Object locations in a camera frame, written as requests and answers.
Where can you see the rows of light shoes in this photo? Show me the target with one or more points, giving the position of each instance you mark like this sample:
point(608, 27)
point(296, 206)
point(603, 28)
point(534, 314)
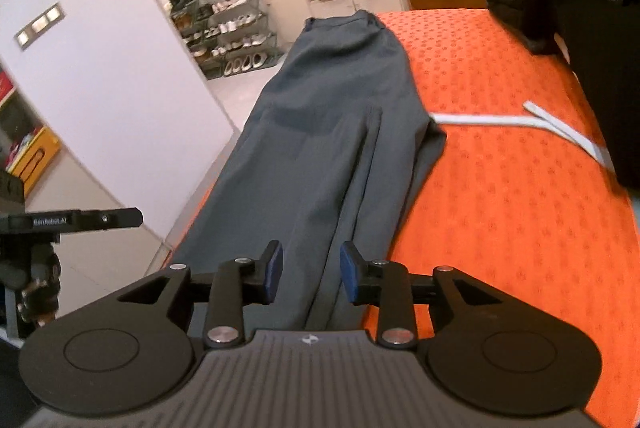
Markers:
point(235, 26)

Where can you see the orange patterned mat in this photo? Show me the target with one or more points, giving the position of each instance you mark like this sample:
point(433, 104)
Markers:
point(500, 218)

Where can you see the silver wall switch panel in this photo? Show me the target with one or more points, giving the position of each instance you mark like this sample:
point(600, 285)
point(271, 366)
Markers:
point(39, 26)

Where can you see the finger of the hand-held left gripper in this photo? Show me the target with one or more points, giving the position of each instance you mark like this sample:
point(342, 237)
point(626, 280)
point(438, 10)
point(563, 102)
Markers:
point(115, 219)

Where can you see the yellow box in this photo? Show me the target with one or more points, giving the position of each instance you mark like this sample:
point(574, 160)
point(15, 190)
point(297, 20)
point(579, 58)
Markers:
point(35, 161)

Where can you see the black crumpled garment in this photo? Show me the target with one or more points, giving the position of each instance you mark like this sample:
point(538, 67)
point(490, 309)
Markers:
point(535, 3)

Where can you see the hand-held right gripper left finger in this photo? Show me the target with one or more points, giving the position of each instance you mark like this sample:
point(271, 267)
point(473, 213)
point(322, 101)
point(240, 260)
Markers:
point(272, 270)

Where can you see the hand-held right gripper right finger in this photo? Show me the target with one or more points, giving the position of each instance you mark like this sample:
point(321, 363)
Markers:
point(350, 273)

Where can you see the grey pants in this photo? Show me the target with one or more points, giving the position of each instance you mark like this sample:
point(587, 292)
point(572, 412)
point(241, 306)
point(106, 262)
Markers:
point(325, 133)

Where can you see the large black folded garment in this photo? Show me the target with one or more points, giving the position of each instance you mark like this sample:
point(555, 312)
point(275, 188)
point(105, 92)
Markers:
point(610, 83)

